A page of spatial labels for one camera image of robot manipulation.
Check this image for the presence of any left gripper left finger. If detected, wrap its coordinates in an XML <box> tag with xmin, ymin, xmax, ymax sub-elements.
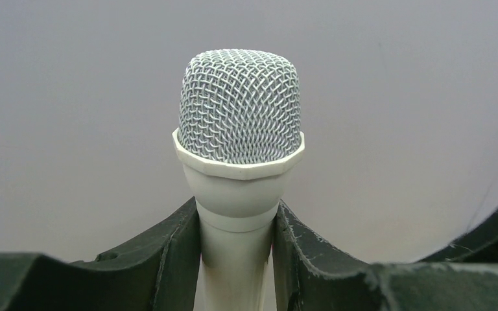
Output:
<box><xmin>0</xmin><ymin>199</ymin><xmax>201</xmax><ymax>310</ymax></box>

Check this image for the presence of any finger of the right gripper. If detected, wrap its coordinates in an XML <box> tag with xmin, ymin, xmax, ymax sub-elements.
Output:
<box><xmin>422</xmin><ymin>208</ymin><xmax>498</xmax><ymax>264</ymax></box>

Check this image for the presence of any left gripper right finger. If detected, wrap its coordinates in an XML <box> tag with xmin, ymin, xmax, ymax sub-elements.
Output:
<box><xmin>272</xmin><ymin>203</ymin><xmax>498</xmax><ymax>310</ymax></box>

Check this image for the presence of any white microphone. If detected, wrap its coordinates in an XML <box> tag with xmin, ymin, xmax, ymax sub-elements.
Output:
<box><xmin>172</xmin><ymin>49</ymin><xmax>305</xmax><ymax>310</ymax></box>

